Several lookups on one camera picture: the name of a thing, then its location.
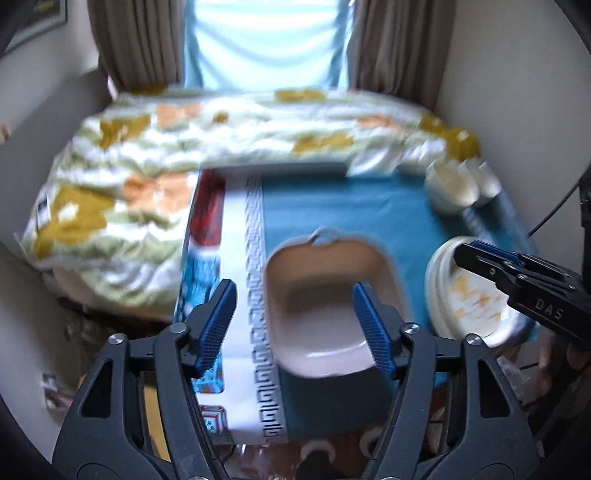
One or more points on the white floral print plate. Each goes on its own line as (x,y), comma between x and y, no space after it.
(471,300)

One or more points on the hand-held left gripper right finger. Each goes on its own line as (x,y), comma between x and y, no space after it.
(374,327)

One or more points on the floral blanket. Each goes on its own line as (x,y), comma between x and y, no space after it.
(184,134)

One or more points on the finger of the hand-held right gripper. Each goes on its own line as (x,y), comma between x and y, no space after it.
(494,265)

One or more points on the cream bowl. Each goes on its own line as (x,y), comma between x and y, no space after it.
(450,187)

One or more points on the brown curtain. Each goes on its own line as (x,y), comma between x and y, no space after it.
(138,41)
(397,46)

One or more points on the pink square dish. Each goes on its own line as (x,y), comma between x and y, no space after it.
(323,304)

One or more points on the cream cup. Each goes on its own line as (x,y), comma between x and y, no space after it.
(489,184)

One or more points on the framed house picture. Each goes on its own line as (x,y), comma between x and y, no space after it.
(32,21)

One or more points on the small beige plush toy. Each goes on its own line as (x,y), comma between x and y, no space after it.
(3,134)

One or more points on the blue tablecloth with patterned border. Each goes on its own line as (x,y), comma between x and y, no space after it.
(351,207)

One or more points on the light blue hanging cloth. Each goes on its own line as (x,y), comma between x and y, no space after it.
(268,41)

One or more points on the dark slipper with white trim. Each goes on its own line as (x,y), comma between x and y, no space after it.
(318,461)
(371,441)

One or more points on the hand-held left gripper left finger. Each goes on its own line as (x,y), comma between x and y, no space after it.
(217,323)

